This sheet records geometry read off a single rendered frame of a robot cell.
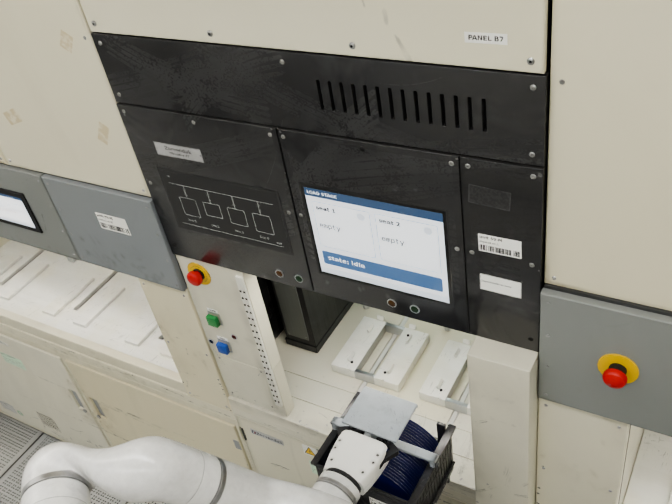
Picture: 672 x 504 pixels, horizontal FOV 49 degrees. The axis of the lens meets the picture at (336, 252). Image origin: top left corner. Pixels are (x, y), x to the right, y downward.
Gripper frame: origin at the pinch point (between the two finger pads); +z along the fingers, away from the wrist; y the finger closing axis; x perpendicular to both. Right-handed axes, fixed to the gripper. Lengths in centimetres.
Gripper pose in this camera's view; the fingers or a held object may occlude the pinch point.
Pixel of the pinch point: (379, 421)
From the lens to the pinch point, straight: 151.8
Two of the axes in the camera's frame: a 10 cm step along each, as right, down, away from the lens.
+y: 8.6, 2.2, -4.6
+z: 4.9, -6.0, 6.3
